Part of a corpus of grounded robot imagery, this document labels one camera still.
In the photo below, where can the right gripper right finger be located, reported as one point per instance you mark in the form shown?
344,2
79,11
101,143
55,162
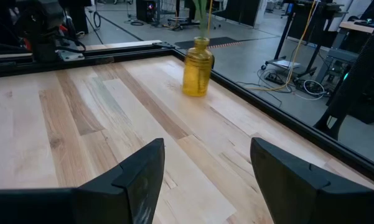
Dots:
292,193

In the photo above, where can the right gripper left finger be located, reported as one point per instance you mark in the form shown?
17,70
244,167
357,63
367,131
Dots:
133,186

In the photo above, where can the amber glass bottle vase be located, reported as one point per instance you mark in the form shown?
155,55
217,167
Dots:
197,68

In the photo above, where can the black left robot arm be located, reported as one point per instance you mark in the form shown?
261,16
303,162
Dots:
46,18

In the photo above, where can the black power strip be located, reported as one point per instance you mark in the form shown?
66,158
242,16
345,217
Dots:
273,78

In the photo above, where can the black rolling stand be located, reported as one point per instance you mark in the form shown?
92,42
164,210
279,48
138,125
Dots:
283,34

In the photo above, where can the black mat orange striped edges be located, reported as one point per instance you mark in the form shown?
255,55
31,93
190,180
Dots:
224,41

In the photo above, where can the black computer tower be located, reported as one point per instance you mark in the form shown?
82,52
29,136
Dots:
147,9

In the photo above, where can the wooden desk top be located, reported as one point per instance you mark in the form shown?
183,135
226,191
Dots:
358,26

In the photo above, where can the black metal table frame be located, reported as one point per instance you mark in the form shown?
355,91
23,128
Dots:
298,128

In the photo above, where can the black ribbed camera stand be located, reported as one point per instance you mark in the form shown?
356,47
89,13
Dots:
354,81

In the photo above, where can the silver arm base bracket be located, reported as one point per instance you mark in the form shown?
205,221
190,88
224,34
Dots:
71,56

